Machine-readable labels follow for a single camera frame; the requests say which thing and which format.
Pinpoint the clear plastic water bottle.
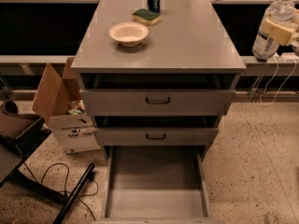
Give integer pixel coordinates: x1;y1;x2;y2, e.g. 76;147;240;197
252;0;295;60

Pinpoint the white power strip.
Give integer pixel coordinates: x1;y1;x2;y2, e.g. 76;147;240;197
274;52;299;63

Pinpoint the top grey drawer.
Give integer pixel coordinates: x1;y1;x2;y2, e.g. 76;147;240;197
80;74;235;116

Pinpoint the open cardboard box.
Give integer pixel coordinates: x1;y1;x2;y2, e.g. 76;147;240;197
32;57;100;153

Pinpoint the middle grey drawer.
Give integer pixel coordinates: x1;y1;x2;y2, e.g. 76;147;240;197
94;116;218;146

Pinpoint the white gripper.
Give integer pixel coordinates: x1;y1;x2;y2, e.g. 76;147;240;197
262;9;299;56

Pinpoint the black chair base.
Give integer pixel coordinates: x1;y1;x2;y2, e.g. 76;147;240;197
0;128;94;224

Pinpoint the grey drawer cabinet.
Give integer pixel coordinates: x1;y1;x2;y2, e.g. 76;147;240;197
72;0;246;155

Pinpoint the white paper bowl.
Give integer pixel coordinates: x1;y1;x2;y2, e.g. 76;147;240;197
109;22;149;48

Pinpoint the yellow green sponge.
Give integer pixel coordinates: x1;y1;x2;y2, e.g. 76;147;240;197
133;8;162;26

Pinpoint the grey drawer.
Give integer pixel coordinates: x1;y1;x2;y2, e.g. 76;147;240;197
93;147;222;224
80;74;235;116
94;116;218;146

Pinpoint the bottom grey drawer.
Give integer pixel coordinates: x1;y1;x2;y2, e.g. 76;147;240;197
93;147;222;224

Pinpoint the white hanging cable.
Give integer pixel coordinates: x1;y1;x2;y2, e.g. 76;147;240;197
258;57;298;105

